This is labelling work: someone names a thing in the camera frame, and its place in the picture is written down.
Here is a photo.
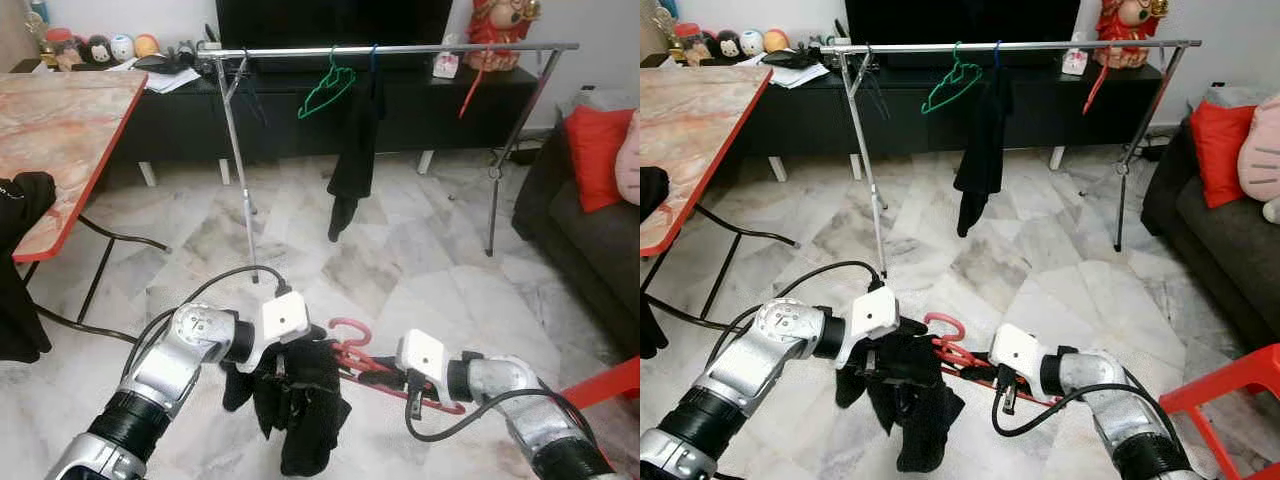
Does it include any red plastic hanger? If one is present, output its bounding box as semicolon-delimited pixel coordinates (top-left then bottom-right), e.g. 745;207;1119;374
1082;45;1121;116
328;317;469;416
922;312;1061;406
458;45;498;121

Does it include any red and gold deity statue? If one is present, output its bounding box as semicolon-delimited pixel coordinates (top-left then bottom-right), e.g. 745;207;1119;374
1095;0;1166;69
465;0;541;73

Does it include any green plastic hanger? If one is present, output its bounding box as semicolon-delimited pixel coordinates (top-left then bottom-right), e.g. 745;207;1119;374
297;45;358;121
921;42;984;116

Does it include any black flat screen television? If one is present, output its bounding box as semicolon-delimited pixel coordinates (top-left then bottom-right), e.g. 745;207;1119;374
215;0;456;71
845;0;1083;69

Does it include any red plastic stool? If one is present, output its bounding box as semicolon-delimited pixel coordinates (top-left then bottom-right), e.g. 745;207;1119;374
1160;343;1280;480
558;357;641;411

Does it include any white paper stack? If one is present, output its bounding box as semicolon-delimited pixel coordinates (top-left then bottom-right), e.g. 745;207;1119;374
735;55;831;91
105;58;201;96

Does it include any black garment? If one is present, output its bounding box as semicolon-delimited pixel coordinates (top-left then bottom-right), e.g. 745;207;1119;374
0;172;58;363

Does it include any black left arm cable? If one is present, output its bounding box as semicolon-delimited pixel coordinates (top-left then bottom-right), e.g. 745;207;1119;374
120;265;293;381
705;260;889;371

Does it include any grey cloth cover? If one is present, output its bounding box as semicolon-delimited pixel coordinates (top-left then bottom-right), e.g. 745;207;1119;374
575;85;641;113
1205;85;1280;111

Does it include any pink cat face cushion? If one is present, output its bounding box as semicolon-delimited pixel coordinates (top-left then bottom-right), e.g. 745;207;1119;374
615;112;641;206
1237;95;1280;206

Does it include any silver metal clothes rack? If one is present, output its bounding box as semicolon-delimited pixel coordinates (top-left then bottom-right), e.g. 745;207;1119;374
818;38;1204;281
196;42;581;285

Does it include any black T-shirt with logo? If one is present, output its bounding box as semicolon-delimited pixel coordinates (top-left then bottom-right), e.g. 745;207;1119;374
326;68;389;243
220;335;353;477
835;325;966;473
952;65;1014;239

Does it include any black low TV cabinet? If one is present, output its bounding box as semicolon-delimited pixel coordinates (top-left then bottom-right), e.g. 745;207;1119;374
10;55;541;188
640;55;1166;184

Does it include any dark grey fabric sofa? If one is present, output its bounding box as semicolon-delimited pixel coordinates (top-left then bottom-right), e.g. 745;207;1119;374
1140;95;1280;351
512;88;641;361

